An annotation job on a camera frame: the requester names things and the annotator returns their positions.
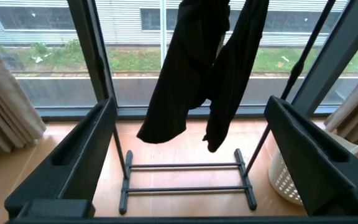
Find black drawstring shorts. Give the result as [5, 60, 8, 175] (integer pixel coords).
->
[136, 0, 231, 144]

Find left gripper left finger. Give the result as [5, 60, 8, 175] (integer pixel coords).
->
[4, 96, 118, 218]

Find black clothes rack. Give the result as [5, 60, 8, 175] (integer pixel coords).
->
[112, 0, 337, 215]

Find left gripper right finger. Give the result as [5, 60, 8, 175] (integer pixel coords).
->
[263, 95, 358, 217]

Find window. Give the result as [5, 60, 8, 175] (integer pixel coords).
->
[0, 0, 358, 121]

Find white laundry basket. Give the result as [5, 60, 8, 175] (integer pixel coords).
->
[267, 130, 358, 207]

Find black garment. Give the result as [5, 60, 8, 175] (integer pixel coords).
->
[202, 0, 270, 153]

